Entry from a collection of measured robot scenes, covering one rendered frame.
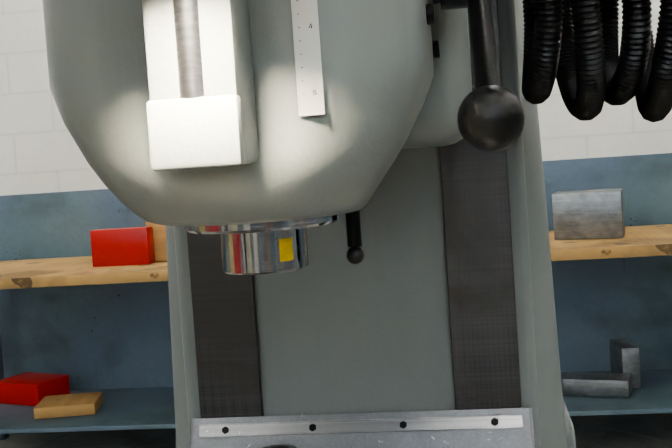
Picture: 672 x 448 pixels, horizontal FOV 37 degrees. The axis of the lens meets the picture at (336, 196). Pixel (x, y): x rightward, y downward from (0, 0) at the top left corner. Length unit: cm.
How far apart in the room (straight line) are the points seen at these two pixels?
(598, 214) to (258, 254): 375
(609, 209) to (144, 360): 237
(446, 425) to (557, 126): 388
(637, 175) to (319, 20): 437
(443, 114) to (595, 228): 362
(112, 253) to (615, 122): 235
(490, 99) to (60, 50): 21
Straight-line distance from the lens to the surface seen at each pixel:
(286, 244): 53
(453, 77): 64
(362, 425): 94
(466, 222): 91
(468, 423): 94
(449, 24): 64
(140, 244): 440
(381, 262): 92
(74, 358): 522
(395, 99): 48
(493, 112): 44
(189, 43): 43
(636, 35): 75
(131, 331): 509
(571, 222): 426
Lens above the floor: 135
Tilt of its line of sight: 3 degrees down
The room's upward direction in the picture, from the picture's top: 4 degrees counter-clockwise
